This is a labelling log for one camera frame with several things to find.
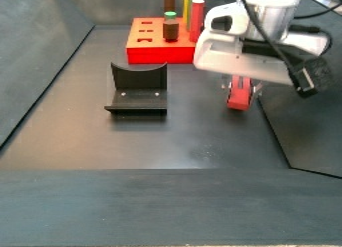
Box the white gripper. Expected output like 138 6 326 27
194 1 330 99

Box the red double-square object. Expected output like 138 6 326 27
227 75 252 111

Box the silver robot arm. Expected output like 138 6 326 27
194 0 333 97

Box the red peg board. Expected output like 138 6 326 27
126 18 195 64

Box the brown pentagon peg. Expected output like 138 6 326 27
163 19 179 41

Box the black curved holder stand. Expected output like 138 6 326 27
104 64 167 114

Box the red hexagon peg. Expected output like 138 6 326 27
190 0 204 42

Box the green round cylinder peg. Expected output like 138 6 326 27
164 11 176 20

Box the yellow orange block peg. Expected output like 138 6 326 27
183 0 190 23

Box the tall dark brown cylinder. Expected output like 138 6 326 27
164 0 175 12

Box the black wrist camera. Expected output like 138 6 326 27
290 57 333 98

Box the black camera cable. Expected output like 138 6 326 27
236 0 342 79

